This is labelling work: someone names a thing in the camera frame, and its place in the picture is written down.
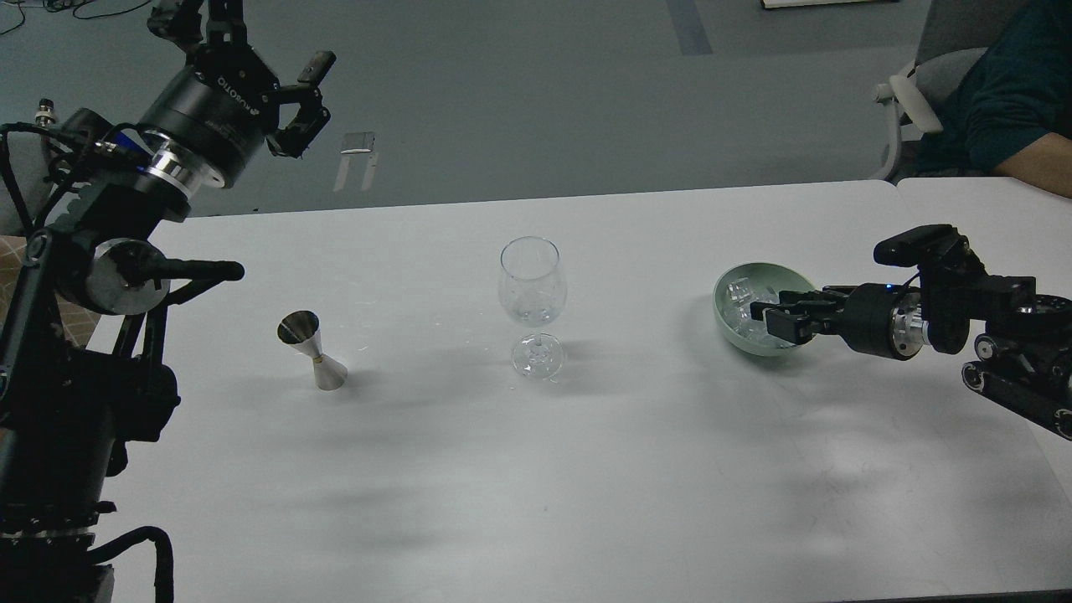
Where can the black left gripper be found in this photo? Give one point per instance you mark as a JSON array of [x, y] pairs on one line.
[[215, 105]]

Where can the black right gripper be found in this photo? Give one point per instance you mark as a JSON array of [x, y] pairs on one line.
[[874, 319]]

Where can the steel cocktail jigger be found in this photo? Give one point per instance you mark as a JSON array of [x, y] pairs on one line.
[[302, 331]]

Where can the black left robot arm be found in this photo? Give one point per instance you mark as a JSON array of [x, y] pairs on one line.
[[84, 322]]

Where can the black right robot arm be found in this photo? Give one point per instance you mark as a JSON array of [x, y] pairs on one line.
[[1022, 339]]

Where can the pile of ice cubes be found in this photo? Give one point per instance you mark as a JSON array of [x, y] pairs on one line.
[[741, 292]]

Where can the clear wine glass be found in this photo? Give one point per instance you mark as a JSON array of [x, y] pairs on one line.
[[532, 290]]

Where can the green bowl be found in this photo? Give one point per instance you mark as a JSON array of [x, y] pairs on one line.
[[753, 282]]

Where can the metal floor plate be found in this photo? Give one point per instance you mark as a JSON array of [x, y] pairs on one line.
[[357, 143]]

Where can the person in teal sweater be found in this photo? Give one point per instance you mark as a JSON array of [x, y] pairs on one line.
[[1009, 117]]

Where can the checkered beige cushion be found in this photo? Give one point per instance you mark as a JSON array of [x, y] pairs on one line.
[[12, 252]]

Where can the white board on floor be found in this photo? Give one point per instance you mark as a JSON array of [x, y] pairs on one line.
[[770, 5]]

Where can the white office chair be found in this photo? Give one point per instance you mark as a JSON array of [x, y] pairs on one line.
[[955, 36]]

